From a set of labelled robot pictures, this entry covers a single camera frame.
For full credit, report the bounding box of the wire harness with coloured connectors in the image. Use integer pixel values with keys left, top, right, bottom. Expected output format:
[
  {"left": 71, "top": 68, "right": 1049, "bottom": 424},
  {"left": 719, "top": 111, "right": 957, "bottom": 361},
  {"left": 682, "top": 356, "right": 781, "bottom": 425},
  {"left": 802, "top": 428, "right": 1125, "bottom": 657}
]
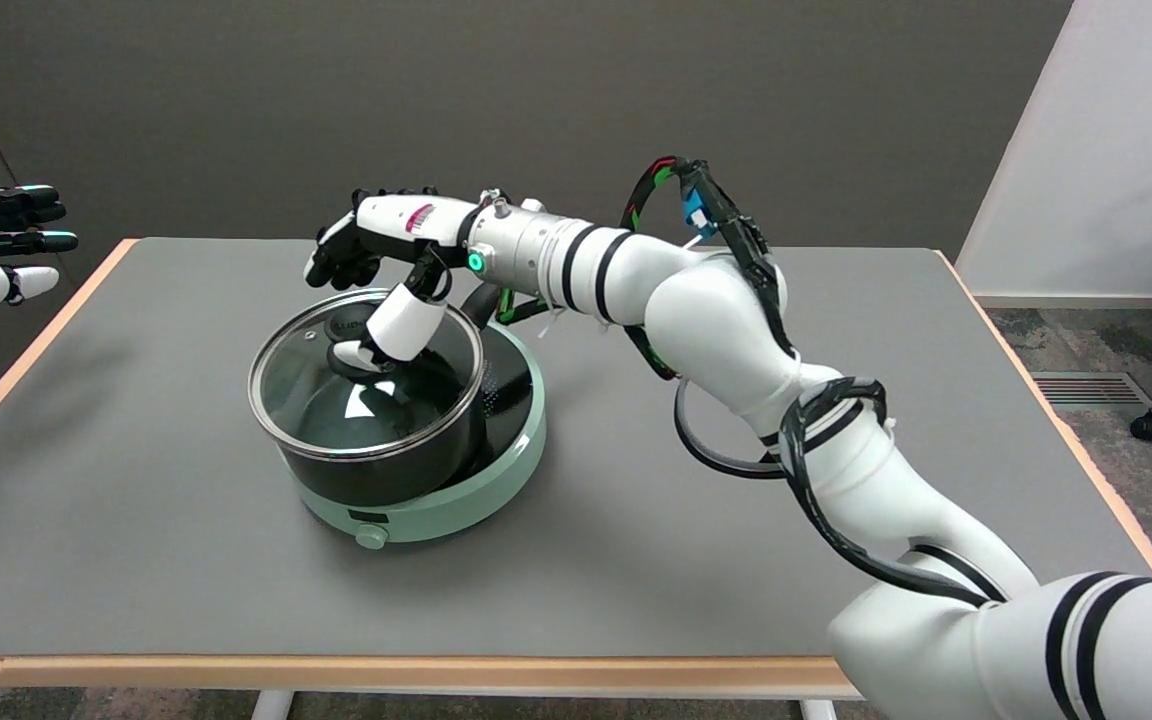
[{"left": 496, "top": 155, "right": 797, "bottom": 381}]

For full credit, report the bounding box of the green induction cooker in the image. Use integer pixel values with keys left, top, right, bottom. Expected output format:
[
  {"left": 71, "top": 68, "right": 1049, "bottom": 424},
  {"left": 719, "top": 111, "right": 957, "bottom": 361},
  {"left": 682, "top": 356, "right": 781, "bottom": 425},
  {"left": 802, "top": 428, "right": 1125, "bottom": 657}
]
[{"left": 291, "top": 320, "right": 547, "bottom": 551}]

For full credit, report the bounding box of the floor vent grille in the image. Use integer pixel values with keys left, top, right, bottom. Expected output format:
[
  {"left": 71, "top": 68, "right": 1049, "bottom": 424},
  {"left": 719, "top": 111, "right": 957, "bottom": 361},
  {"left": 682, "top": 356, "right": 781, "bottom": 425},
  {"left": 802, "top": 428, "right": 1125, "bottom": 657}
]
[{"left": 1031, "top": 372, "right": 1152, "bottom": 406}]

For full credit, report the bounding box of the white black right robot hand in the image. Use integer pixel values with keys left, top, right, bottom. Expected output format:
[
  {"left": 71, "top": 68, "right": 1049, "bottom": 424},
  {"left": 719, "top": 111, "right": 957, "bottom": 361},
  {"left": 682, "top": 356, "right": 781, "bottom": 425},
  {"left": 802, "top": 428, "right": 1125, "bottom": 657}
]
[{"left": 304, "top": 186, "right": 483, "bottom": 367}]

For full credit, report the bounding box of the thick black cable loop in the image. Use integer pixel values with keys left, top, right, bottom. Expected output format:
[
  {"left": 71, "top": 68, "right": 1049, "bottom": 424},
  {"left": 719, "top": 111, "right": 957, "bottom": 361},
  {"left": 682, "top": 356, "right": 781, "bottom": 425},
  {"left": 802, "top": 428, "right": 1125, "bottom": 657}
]
[{"left": 674, "top": 375, "right": 1007, "bottom": 606}]

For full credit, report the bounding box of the glass pot lid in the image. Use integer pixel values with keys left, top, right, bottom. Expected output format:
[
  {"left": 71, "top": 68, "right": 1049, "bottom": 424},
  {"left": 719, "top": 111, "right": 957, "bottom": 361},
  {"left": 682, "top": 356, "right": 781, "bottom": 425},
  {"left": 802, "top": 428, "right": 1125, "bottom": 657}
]
[{"left": 248, "top": 290, "right": 487, "bottom": 463}]

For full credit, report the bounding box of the black pot with handle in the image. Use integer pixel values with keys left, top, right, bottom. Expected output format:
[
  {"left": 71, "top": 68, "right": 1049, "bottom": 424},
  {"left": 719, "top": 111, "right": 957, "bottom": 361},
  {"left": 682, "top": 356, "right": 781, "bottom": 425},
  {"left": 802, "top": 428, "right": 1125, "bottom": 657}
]
[{"left": 276, "top": 283, "right": 507, "bottom": 508}]

